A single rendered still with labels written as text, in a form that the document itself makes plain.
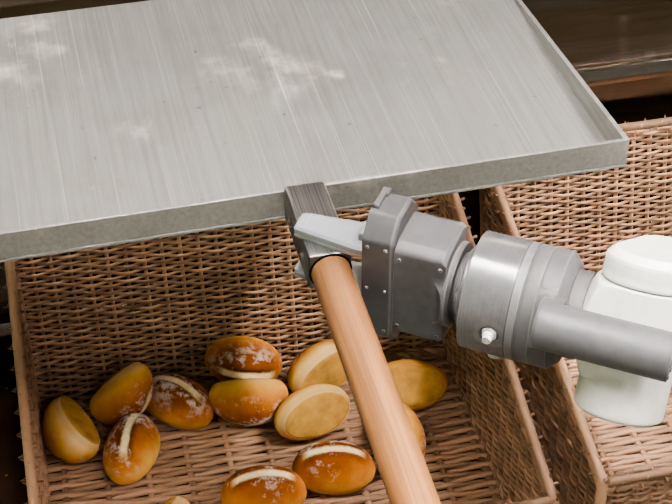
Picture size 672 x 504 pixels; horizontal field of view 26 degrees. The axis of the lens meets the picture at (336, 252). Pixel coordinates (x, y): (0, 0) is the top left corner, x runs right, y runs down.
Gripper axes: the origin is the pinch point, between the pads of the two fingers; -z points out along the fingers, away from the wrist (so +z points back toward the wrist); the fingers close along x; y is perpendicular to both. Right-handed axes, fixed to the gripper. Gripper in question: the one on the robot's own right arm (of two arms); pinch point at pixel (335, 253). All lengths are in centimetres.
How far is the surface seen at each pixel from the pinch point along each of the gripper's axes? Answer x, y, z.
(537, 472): -49, -27, 13
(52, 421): -57, -21, -45
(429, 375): -57, -45, -5
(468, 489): -63, -34, 3
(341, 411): -59, -37, -14
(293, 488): -59, -24, -15
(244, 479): -57, -22, -20
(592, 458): -48, -31, 18
